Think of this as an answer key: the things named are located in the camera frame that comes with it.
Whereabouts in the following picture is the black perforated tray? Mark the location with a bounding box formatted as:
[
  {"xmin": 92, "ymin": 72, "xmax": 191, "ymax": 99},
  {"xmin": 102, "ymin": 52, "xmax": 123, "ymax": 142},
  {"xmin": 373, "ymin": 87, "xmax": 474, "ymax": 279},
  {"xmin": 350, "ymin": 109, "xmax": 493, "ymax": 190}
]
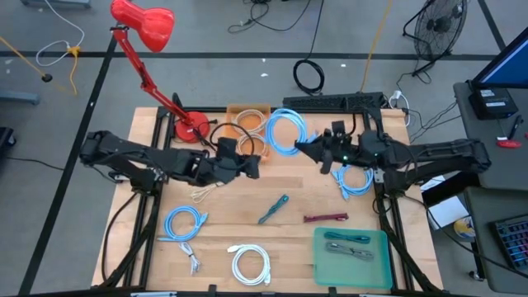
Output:
[{"xmin": 282, "ymin": 91, "xmax": 385, "ymax": 113}]

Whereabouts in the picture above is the light blue cable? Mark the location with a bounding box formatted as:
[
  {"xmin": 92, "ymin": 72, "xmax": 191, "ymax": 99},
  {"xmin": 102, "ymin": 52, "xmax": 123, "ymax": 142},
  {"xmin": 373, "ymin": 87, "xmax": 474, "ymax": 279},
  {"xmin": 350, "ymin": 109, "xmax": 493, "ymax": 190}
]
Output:
[
  {"xmin": 264, "ymin": 107, "xmax": 318, "ymax": 158},
  {"xmin": 331, "ymin": 163, "xmax": 375, "ymax": 202},
  {"xmin": 156, "ymin": 205, "xmax": 210, "ymax": 243}
]

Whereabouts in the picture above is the black mini computer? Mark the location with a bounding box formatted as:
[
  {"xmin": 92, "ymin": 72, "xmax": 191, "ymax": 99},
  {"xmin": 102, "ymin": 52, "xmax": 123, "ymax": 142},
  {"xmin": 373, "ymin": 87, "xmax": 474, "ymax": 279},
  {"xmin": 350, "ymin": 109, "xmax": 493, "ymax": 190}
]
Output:
[{"xmin": 467, "ymin": 87, "xmax": 520, "ymax": 121}]

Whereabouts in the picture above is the yellow hanging cable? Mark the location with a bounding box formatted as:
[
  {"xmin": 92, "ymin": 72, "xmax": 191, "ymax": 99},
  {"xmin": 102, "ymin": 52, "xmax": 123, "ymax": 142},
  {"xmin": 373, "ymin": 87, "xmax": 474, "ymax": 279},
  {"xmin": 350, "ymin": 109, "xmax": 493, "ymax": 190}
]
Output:
[{"xmin": 359, "ymin": 0, "xmax": 393, "ymax": 94}]

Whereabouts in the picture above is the black floor fan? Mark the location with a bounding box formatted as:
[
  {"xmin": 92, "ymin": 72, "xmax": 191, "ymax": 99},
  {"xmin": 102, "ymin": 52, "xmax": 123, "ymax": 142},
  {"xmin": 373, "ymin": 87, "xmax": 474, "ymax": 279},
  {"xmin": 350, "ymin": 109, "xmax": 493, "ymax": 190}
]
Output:
[{"xmin": 402, "ymin": 0, "xmax": 470, "ymax": 78}]

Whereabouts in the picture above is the round yellow blue object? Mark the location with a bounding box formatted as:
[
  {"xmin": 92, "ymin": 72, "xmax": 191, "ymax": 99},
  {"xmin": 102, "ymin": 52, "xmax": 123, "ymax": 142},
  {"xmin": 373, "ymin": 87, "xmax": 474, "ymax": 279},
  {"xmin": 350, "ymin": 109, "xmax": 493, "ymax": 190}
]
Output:
[{"xmin": 452, "ymin": 215, "xmax": 478, "ymax": 241}]

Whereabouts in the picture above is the backlit keyboard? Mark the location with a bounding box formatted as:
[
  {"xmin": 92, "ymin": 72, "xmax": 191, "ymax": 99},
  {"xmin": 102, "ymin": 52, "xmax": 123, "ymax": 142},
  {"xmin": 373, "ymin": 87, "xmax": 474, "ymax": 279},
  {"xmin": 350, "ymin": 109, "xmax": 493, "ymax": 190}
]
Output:
[{"xmin": 488, "ymin": 213, "xmax": 528, "ymax": 274}]

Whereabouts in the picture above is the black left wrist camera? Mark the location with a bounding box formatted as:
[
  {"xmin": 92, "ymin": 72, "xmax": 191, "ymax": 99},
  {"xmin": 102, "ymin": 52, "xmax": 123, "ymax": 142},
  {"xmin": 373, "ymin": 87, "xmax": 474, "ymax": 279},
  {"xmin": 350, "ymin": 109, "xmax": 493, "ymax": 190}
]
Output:
[{"xmin": 217, "ymin": 138, "xmax": 239, "ymax": 157}]

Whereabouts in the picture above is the black coiled floor cable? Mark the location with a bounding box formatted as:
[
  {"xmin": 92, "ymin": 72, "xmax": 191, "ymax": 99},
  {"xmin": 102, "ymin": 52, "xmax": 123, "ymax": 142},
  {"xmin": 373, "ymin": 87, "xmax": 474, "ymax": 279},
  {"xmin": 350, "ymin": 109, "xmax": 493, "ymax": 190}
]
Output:
[{"xmin": 291, "ymin": 0, "xmax": 327, "ymax": 97}]

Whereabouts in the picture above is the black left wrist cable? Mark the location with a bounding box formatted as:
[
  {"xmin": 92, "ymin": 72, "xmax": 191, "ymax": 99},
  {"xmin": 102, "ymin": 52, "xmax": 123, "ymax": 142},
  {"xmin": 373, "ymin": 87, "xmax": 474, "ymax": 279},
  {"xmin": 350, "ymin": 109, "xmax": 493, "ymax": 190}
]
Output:
[{"xmin": 209, "ymin": 121, "xmax": 257, "ymax": 158}]

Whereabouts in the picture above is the black loose floor cable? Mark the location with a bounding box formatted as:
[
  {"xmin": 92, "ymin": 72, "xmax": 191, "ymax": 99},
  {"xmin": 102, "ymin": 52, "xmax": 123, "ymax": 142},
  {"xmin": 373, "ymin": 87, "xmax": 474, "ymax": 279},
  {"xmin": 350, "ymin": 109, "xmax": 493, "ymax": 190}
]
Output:
[{"xmin": 226, "ymin": 0, "xmax": 315, "ymax": 34}]

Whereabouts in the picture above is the orange translucent plastic bin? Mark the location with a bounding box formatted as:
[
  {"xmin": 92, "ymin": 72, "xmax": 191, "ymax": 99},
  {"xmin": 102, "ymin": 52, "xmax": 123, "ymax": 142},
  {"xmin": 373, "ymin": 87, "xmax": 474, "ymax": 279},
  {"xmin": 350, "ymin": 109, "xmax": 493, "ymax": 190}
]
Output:
[{"xmin": 224, "ymin": 102, "xmax": 272, "ymax": 165}]

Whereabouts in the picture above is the computer monitor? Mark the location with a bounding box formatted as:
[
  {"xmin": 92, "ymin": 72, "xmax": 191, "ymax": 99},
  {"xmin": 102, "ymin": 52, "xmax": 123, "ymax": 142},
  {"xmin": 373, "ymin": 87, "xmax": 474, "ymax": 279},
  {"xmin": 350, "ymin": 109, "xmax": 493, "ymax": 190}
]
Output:
[{"xmin": 469, "ymin": 25, "xmax": 528, "ymax": 90}]

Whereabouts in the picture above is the small white cable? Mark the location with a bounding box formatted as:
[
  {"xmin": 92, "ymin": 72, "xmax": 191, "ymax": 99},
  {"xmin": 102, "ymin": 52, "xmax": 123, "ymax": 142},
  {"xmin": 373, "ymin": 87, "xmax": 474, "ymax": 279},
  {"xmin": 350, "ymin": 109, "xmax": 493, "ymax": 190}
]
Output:
[{"xmin": 178, "ymin": 241, "xmax": 203, "ymax": 276}]

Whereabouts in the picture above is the white floor cable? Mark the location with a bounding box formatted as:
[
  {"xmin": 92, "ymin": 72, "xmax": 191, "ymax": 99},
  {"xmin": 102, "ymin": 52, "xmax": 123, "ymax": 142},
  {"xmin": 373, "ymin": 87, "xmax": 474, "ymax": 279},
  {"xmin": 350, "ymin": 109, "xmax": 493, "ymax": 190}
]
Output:
[{"xmin": 35, "ymin": 0, "xmax": 87, "ymax": 68}]

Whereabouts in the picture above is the teal braided cable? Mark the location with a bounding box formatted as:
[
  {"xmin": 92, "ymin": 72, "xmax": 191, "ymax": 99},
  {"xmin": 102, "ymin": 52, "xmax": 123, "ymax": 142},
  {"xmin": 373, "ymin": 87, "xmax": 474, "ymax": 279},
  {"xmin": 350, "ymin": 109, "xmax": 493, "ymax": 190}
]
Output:
[
  {"xmin": 323, "ymin": 230, "xmax": 372, "ymax": 245},
  {"xmin": 257, "ymin": 194, "xmax": 290, "ymax": 226}
]

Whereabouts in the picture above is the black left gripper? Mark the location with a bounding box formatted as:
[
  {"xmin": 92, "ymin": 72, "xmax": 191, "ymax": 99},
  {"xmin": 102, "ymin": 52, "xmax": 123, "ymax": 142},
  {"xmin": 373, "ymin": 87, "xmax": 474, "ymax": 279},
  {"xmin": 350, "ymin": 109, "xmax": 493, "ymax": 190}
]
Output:
[{"xmin": 197, "ymin": 154, "xmax": 262, "ymax": 185}]

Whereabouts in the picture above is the maroon braided cable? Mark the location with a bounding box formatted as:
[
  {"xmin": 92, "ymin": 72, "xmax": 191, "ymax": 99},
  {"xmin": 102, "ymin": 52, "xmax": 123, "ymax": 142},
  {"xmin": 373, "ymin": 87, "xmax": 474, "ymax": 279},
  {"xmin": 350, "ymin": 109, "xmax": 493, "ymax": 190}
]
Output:
[{"xmin": 303, "ymin": 212, "xmax": 351, "ymax": 224}]

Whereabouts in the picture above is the black pen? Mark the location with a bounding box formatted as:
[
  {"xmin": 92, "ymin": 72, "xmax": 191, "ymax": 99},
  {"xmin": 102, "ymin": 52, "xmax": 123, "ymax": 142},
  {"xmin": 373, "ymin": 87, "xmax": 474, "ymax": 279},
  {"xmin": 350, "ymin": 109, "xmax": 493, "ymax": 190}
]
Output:
[{"xmin": 507, "ymin": 114, "xmax": 524, "ymax": 140}]

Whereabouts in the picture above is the white paper sheet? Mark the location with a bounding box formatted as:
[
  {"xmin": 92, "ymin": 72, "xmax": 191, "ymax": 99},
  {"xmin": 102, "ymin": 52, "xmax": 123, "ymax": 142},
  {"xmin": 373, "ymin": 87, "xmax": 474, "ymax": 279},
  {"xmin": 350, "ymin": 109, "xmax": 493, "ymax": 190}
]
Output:
[{"xmin": 426, "ymin": 194, "xmax": 470, "ymax": 231}]

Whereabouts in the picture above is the teal translucent plastic bin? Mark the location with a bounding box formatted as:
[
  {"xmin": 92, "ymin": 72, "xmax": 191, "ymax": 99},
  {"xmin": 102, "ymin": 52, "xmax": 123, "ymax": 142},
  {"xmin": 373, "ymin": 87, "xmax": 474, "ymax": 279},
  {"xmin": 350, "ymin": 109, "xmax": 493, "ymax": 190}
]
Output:
[{"xmin": 312, "ymin": 226, "xmax": 394, "ymax": 290}]

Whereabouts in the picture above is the dark grey desk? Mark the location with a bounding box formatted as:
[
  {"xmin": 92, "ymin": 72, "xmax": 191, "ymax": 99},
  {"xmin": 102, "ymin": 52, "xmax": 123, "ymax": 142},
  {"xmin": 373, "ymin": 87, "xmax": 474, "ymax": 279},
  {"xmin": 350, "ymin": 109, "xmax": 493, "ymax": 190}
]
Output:
[{"xmin": 464, "ymin": 185, "xmax": 528, "ymax": 284}]

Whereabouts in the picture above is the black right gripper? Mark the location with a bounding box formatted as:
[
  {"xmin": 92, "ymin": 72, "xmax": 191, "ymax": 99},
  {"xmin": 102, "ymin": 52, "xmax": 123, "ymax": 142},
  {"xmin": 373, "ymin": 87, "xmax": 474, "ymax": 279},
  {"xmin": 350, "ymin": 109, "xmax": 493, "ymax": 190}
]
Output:
[{"xmin": 295, "ymin": 134, "xmax": 389, "ymax": 175}]

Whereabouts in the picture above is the thin beige cable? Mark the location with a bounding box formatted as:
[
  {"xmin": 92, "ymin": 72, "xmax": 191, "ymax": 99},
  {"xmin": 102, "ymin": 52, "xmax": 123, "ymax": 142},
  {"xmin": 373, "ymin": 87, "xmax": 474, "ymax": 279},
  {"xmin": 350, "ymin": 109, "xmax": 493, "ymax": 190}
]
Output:
[{"xmin": 189, "ymin": 181, "xmax": 226, "ymax": 205}]

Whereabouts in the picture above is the white power plug cable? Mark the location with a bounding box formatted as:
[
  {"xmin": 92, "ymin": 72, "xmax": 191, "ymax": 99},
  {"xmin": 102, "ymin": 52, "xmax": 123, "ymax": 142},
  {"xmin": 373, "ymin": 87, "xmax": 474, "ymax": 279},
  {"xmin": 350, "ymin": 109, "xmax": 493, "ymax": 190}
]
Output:
[{"xmin": 387, "ymin": 89, "xmax": 413, "ymax": 128}]

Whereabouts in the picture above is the red desk lamp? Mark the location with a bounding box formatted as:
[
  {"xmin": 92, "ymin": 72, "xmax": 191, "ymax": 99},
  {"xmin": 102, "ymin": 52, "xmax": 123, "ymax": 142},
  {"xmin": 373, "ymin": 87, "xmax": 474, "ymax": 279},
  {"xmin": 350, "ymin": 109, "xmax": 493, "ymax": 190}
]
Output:
[{"xmin": 109, "ymin": 0, "xmax": 211, "ymax": 144}]

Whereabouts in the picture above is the grey floor bar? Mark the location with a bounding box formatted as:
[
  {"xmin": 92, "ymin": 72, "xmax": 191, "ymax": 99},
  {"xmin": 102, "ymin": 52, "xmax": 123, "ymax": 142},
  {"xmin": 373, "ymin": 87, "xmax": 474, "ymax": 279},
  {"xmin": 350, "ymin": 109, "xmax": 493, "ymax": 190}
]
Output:
[{"xmin": 0, "ymin": 90, "xmax": 41, "ymax": 106}]

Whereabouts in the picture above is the yellow floor cord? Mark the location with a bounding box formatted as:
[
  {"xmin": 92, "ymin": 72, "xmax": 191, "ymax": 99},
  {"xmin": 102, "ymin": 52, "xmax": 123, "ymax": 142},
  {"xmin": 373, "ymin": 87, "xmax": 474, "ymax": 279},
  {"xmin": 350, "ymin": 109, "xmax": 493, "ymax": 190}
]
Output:
[{"xmin": 0, "ymin": 35, "xmax": 80, "ymax": 97}]

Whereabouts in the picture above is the black metal station frame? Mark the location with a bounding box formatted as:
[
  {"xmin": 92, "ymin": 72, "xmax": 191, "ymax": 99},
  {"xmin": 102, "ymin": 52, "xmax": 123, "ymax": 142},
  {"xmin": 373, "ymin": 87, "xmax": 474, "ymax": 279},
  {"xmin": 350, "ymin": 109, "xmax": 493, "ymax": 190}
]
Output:
[{"xmin": 98, "ymin": 91, "xmax": 445, "ymax": 297}]

